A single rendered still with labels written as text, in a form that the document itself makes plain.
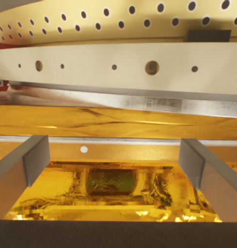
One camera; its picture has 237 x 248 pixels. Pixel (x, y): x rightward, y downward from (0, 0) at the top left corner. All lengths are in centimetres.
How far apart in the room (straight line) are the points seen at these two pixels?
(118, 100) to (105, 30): 9
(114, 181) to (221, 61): 21
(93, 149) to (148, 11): 20
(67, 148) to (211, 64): 22
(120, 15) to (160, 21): 5
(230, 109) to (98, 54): 17
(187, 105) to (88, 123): 14
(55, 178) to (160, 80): 21
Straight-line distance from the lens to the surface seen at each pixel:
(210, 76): 20
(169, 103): 24
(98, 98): 26
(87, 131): 26
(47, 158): 17
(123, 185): 28
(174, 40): 25
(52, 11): 29
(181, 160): 17
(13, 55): 31
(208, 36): 21
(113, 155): 28
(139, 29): 24
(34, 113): 28
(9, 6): 36
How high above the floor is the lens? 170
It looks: 17 degrees up
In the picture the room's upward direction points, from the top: 178 degrees counter-clockwise
